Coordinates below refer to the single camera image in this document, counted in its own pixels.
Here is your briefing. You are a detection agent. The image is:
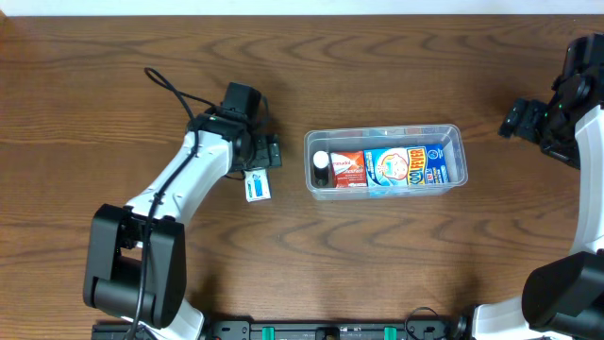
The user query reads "white Panadol box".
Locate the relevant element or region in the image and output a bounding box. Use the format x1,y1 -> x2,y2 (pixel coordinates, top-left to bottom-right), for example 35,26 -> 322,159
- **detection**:
243,169 -> 272,202

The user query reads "blue Kool Fever box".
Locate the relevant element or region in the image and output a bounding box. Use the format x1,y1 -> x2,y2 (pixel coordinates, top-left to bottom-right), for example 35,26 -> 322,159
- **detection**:
363,144 -> 449,187

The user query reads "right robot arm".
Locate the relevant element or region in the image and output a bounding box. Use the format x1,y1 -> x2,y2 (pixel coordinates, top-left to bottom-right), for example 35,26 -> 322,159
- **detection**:
450,32 -> 603,339

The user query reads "dark bottle white cap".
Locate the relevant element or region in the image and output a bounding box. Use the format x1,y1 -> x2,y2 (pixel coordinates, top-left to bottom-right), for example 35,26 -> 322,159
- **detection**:
312,150 -> 330,187

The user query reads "clear plastic container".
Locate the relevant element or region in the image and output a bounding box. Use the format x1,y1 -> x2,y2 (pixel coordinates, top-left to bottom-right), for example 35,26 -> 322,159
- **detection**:
304,124 -> 468,200

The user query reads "black mounting rail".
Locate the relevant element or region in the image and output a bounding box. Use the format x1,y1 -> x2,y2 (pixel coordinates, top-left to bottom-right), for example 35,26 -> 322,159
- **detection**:
91,306 -> 466,340

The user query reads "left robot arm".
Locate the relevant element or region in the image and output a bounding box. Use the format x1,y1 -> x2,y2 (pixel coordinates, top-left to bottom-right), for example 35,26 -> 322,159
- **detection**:
83,113 -> 281,339

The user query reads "red Panadol ActiFast box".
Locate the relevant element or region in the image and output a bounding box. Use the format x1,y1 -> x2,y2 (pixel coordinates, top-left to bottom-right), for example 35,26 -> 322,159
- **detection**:
330,151 -> 367,188

